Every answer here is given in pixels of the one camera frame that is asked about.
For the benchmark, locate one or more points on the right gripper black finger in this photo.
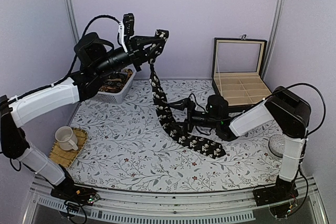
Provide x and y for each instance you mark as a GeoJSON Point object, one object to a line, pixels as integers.
{"type": "Point", "coordinates": [179, 105]}
{"type": "Point", "coordinates": [181, 127]}

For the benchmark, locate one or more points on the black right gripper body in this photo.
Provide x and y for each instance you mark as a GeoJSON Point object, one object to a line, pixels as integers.
{"type": "Point", "coordinates": [195, 118]}

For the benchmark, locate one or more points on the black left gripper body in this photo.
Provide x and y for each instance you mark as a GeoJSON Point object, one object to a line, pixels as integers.
{"type": "Point", "coordinates": [135, 53]}

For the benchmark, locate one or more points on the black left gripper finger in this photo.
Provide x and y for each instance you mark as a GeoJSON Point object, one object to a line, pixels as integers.
{"type": "Point", "coordinates": [147, 40]}
{"type": "Point", "coordinates": [152, 49]}

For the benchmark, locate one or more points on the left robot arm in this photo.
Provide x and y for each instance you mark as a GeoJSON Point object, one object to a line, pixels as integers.
{"type": "Point", "coordinates": [99, 59]}

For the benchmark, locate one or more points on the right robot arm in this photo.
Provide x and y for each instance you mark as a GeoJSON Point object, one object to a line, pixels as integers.
{"type": "Point", "coordinates": [287, 112]}

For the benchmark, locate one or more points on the brown patterned ties pile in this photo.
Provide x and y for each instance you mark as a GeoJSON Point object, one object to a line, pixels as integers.
{"type": "Point", "coordinates": [115, 82]}

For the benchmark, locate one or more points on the white plastic basket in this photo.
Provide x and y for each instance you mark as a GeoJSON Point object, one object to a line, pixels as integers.
{"type": "Point", "coordinates": [115, 98]}

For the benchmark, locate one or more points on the floral tablecloth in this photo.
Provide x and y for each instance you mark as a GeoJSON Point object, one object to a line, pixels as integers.
{"type": "Point", "coordinates": [128, 149]}

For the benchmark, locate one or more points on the black compartment storage box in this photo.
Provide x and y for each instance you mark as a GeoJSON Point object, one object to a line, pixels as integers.
{"type": "Point", "coordinates": [236, 71]}

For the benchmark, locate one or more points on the patterned round bowl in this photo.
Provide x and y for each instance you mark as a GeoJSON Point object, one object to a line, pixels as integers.
{"type": "Point", "coordinates": [276, 145]}

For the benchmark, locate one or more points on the white ceramic mug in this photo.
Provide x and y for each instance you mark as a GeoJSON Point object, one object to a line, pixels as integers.
{"type": "Point", "coordinates": [66, 138]}

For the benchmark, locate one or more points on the woven bamboo tray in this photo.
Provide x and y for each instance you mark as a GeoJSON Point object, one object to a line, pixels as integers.
{"type": "Point", "coordinates": [66, 158]}

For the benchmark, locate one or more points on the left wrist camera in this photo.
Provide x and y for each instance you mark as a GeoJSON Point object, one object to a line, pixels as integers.
{"type": "Point", "coordinates": [126, 31]}

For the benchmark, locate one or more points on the aluminium front rail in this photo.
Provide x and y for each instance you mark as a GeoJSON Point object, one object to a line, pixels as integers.
{"type": "Point", "coordinates": [120, 206]}

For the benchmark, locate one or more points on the left metal frame post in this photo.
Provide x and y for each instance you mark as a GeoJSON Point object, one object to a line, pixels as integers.
{"type": "Point", "coordinates": [72, 20]}

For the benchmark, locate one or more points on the metal frame post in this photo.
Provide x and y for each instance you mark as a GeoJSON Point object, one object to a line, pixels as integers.
{"type": "Point", "coordinates": [72, 20]}
{"type": "Point", "coordinates": [273, 35]}

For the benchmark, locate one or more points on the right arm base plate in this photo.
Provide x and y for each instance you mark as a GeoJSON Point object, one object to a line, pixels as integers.
{"type": "Point", "coordinates": [269, 195]}

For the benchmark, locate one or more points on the right metal frame post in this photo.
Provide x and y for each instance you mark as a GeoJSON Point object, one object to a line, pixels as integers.
{"type": "Point", "coordinates": [273, 35]}

